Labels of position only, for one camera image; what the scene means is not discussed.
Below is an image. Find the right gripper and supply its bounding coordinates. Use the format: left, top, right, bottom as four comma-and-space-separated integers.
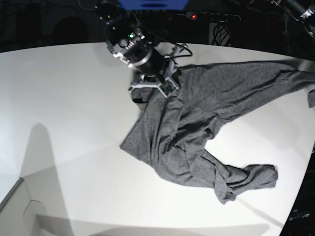
128, 44, 187, 111

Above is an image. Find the grey t-shirt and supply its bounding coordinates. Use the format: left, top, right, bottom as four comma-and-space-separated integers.
120, 61, 315, 204

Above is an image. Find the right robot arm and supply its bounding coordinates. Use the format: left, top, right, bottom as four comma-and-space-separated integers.
94, 0, 193, 98

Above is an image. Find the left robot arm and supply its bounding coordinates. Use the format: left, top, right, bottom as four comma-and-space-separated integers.
271, 0, 315, 38

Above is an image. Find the blue box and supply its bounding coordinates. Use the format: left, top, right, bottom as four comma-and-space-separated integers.
119, 0, 189, 10

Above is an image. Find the black power strip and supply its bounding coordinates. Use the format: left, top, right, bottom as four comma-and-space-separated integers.
185, 12, 241, 23

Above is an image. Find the white chair at table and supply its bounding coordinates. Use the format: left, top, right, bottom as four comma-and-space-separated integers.
0, 178, 74, 236

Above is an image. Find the black cable bundle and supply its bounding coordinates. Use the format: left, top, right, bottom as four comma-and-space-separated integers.
209, 22, 232, 47

